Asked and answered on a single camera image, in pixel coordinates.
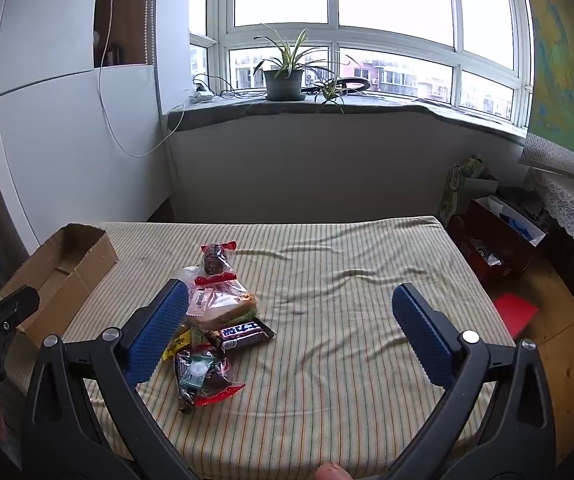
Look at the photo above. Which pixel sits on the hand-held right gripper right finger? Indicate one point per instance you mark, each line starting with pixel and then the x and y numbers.
pixel 424 335

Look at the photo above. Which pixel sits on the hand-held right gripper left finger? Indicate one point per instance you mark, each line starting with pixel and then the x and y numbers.
pixel 159 330

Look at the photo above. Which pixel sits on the yellow snack packet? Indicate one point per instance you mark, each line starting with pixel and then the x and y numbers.
pixel 179 342

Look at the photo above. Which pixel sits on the small green snack packet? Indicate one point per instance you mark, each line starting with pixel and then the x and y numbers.
pixel 203 335

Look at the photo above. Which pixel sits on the brownie packet with red ends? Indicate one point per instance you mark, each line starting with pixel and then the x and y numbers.
pixel 214 259
pixel 202 375

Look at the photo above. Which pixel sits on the sliced bread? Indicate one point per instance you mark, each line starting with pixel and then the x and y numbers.
pixel 219 302

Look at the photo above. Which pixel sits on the cardboard box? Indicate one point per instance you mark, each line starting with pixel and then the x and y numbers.
pixel 62 270

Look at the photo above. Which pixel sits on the dark chocolate bar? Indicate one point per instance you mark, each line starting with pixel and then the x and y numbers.
pixel 239 336

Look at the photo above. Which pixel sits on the person's right hand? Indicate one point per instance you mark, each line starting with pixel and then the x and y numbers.
pixel 332 472

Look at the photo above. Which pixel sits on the red folder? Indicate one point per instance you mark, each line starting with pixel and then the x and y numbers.
pixel 514 315

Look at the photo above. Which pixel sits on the red open box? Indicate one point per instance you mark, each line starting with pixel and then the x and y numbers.
pixel 502 245

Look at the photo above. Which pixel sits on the green paper bag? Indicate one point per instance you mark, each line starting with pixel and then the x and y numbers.
pixel 454 185

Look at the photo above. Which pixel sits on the white cabinet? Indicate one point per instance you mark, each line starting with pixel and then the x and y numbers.
pixel 67 135

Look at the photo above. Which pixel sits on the white lace cloth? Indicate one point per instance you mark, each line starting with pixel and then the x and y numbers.
pixel 567 205

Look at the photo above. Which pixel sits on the white power strip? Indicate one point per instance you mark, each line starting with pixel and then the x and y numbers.
pixel 203 93

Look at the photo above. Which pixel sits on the dark stone window sill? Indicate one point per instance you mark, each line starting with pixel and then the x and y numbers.
pixel 267 107

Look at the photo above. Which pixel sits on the small spider plant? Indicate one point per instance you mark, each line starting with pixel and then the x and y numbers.
pixel 331 91

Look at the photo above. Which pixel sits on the potted spider plant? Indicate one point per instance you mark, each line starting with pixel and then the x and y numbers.
pixel 283 82

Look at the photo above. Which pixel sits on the white framed window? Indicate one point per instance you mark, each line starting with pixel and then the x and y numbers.
pixel 337 35

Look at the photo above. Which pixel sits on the wall map poster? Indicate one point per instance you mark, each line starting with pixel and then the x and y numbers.
pixel 562 70

